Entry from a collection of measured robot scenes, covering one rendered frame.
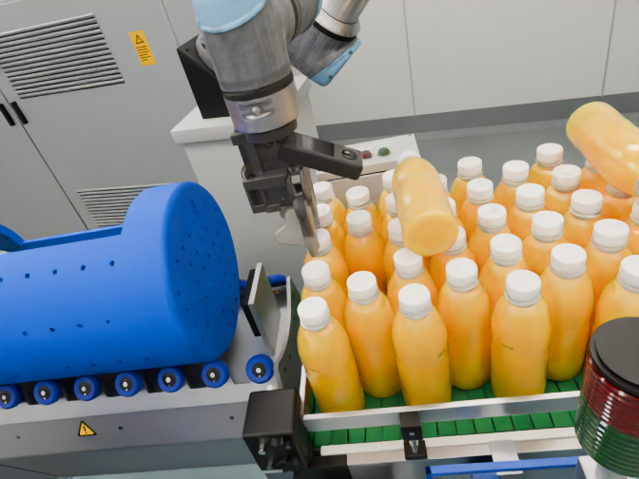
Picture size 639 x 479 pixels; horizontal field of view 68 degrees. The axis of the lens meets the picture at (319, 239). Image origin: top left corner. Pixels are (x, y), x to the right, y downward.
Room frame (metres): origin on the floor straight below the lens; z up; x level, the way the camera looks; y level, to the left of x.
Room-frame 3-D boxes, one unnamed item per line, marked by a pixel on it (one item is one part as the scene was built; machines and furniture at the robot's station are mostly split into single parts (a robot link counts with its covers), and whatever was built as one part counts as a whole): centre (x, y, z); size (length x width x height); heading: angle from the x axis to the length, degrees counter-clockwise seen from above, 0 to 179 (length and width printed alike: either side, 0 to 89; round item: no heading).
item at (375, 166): (0.84, -0.13, 1.05); 0.20 x 0.10 x 0.10; 79
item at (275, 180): (0.59, 0.03, 1.25); 0.09 x 0.08 x 0.12; 79
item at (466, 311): (0.44, -0.17, 1.00); 0.07 x 0.07 x 0.19
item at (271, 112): (0.59, 0.02, 1.33); 0.10 x 0.09 x 0.05; 169
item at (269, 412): (0.39, 0.12, 0.95); 0.10 x 0.07 x 0.10; 169
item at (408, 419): (0.34, -0.05, 0.94); 0.03 x 0.02 x 0.08; 79
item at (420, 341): (0.41, -0.09, 1.00); 0.07 x 0.07 x 0.19
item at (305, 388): (0.58, 0.05, 0.96); 0.40 x 0.01 x 0.03; 169
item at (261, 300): (0.60, 0.13, 0.99); 0.10 x 0.02 x 0.12; 169
